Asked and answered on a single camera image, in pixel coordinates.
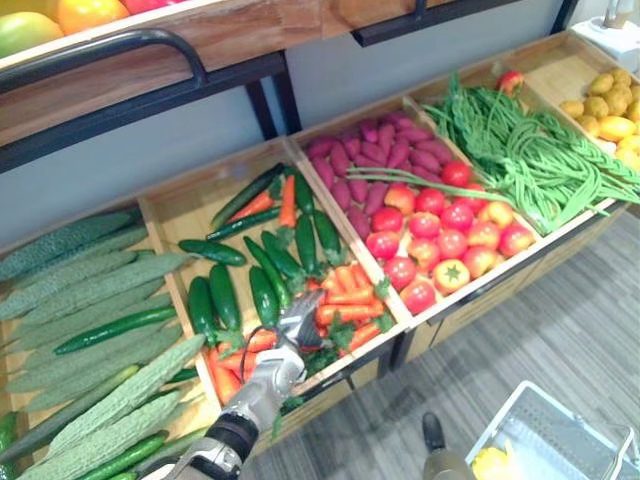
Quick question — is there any wooden crate with cucumbers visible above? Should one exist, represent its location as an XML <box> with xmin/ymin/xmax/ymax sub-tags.
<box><xmin>136</xmin><ymin>137</ymin><xmax>414</xmax><ymax>416</ymax></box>

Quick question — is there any wooden crate with green beans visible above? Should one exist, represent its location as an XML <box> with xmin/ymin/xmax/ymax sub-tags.
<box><xmin>403</xmin><ymin>59</ymin><xmax>627</xmax><ymax>242</ymax></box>

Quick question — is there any wooden crate with potatoes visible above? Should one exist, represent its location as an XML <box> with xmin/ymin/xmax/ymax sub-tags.
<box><xmin>499</xmin><ymin>29</ymin><xmax>640</xmax><ymax>174</ymax></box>

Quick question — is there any long green bean strand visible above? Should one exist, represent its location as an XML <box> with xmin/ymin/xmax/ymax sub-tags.
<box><xmin>346</xmin><ymin>166</ymin><xmax>512</xmax><ymax>204</ymax></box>

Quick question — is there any white box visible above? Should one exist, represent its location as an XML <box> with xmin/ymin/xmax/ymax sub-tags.
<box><xmin>569</xmin><ymin>14</ymin><xmax>640</xmax><ymax>74</ymax></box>

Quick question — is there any red yellow apple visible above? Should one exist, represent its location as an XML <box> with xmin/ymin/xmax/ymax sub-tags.
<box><xmin>495</xmin><ymin>69</ymin><xmax>526</xmax><ymax>98</ymax></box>

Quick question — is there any wooden shelf tray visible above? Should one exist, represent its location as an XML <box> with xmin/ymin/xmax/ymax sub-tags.
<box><xmin>0</xmin><ymin>0</ymin><xmax>501</xmax><ymax>147</ymax></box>

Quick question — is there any wooden crate with bitter gourds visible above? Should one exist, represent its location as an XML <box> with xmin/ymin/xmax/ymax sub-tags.
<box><xmin>0</xmin><ymin>199</ymin><xmax>222</xmax><ymax>480</ymax></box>

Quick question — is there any long green beans pile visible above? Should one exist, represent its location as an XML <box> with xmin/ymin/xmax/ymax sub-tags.
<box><xmin>421</xmin><ymin>72</ymin><xmax>640</xmax><ymax>237</ymax></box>

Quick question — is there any wooden display stand base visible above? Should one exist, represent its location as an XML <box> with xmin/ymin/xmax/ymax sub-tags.
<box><xmin>249</xmin><ymin>199</ymin><xmax>634</xmax><ymax>454</ymax></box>

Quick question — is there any yellow item in basket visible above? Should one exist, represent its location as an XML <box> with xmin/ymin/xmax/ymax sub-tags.
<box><xmin>471</xmin><ymin>445</ymin><xmax>519</xmax><ymax>480</ymax></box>

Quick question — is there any red round fruit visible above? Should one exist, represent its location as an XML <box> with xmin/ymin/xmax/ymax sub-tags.
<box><xmin>121</xmin><ymin>0</ymin><xmax>177</xmax><ymax>15</ymax></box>

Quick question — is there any orange round fruit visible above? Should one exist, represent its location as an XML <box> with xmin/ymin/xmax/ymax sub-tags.
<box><xmin>56</xmin><ymin>0</ymin><xmax>131</xmax><ymax>36</ymax></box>

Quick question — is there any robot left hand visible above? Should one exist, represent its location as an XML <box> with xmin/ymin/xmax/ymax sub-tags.
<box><xmin>275</xmin><ymin>288</ymin><xmax>327</xmax><ymax>354</ymax></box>

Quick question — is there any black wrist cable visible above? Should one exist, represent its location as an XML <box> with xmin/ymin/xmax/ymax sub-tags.
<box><xmin>238</xmin><ymin>325</ymin><xmax>281</xmax><ymax>386</ymax></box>

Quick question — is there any robot dark foot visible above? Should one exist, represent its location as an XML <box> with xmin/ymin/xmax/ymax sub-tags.
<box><xmin>421</xmin><ymin>411</ymin><xmax>447</xmax><ymax>453</ymax></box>

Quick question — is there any green round fruit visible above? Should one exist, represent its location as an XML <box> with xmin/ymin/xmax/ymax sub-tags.
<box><xmin>0</xmin><ymin>11</ymin><xmax>65</xmax><ymax>59</ymax></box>

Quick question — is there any orange tomato with green star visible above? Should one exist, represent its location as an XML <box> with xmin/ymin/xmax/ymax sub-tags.
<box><xmin>431</xmin><ymin>258</ymin><xmax>472</xmax><ymax>297</ymax></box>

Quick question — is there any wooden crate with tomatoes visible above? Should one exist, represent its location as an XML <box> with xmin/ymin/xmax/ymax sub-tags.
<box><xmin>286</xmin><ymin>94</ymin><xmax>547</xmax><ymax>332</ymax></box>

